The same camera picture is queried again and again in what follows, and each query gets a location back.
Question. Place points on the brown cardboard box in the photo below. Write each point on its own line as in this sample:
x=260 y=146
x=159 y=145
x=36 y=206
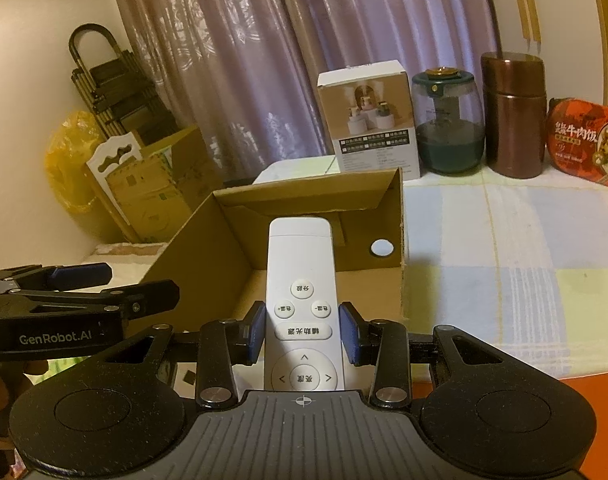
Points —
x=208 y=250

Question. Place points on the cream cloth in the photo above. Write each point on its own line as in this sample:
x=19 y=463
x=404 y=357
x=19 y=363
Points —
x=118 y=254

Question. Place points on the green glass jar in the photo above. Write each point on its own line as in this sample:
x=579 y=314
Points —
x=449 y=140

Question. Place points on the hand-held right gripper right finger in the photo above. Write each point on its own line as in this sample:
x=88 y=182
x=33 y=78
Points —
x=348 y=336

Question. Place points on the pale checked tablecloth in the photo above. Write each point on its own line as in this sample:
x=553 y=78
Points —
x=484 y=270

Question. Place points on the flattened brown cardboard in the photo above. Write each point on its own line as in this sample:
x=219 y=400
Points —
x=168 y=180

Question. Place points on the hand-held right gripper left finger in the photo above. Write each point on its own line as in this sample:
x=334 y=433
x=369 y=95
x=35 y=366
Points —
x=256 y=334

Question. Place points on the mauve patterned curtain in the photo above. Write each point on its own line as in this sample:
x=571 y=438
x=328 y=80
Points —
x=259 y=60

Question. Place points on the dark folding step ladder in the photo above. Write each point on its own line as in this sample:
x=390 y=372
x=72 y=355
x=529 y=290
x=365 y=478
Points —
x=118 y=95

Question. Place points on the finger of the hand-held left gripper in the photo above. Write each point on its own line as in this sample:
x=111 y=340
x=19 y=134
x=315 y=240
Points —
x=148 y=297
x=81 y=276

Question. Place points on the yellow plastic bag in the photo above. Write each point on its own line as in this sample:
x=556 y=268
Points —
x=68 y=165

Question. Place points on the white cardboard cutout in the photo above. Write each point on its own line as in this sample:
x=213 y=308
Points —
x=111 y=160

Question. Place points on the brown cylindrical canister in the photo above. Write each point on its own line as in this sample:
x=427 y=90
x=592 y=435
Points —
x=514 y=120

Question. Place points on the red oval food packet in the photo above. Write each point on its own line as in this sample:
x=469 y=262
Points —
x=584 y=145

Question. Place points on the white remote control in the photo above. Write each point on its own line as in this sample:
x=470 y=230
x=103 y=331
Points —
x=301 y=260

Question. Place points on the white product carton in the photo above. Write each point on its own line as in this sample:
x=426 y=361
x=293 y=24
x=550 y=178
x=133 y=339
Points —
x=369 y=120

